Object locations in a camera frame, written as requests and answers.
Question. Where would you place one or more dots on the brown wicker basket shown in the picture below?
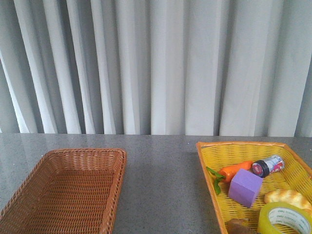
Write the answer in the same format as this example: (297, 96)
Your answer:
(69, 191)

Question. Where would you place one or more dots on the orange toy carrot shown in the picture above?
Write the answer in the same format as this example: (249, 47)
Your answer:
(227, 173)

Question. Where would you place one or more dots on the yellow-green tape roll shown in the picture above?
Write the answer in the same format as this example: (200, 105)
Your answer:
(286, 215)

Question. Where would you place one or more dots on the brown toy animal figure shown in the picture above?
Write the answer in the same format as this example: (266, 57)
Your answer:
(235, 226)

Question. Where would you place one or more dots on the grey pleated curtain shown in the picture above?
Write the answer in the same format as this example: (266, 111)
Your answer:
(160, 67)

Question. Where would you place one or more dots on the toy croissant bread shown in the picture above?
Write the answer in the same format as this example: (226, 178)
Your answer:
(291, 197)

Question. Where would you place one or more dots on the yellow woven basket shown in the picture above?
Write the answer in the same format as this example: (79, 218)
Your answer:
(296, 175)

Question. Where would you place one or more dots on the small black-capped jar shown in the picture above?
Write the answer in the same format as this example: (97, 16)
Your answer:
(267, 166)

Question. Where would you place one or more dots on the purple foam cube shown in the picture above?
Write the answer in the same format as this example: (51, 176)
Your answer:
(244, 188)

